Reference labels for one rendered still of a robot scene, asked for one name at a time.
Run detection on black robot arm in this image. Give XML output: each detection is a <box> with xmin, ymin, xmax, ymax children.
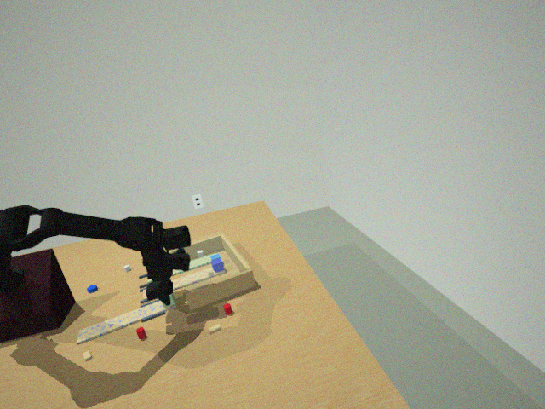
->
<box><xmin>0</xmin><ymin>204</ymin><xmax>191</xmax><ymax>294</ymax></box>

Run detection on light green labelled cube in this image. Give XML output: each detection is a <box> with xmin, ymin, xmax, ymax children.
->
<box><xmin>162</xmin><ymin>293</ymin><xmax>175</xmax><ymax>308</ymax></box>

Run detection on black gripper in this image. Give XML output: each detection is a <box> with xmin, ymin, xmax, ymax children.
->
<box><xmin>143</xmin><ymin>250</ymin><xmax>173</xmax><ymax>306</ymax></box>

